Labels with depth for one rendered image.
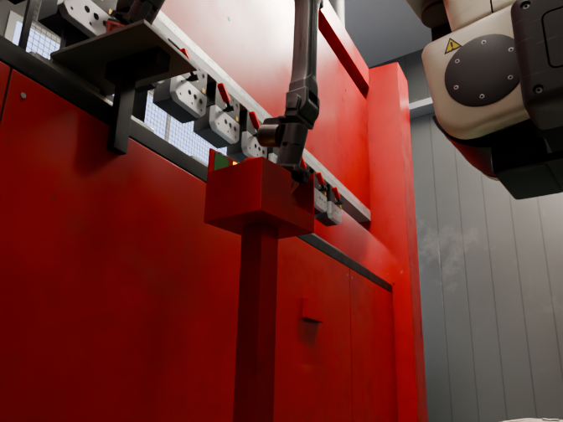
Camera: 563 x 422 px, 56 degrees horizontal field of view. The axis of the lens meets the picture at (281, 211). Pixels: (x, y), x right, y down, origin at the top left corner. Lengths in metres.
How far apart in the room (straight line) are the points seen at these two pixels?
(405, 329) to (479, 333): 1.54
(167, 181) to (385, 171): 2.12
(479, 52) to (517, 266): 3.74
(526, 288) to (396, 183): 1.63
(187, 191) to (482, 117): 0.80
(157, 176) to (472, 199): 3.70
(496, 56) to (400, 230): 2.38
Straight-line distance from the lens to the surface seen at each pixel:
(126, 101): 1.19
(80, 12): 1.37
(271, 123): 1.33
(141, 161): 1.22
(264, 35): 2.21
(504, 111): 0.74
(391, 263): 3.06
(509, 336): 4.41
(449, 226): 4.68
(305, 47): 1.38
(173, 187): 1.29
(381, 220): 3.14
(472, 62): 0.78
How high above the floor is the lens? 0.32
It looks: 19 degrees up
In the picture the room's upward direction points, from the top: 1 degrees clockwise
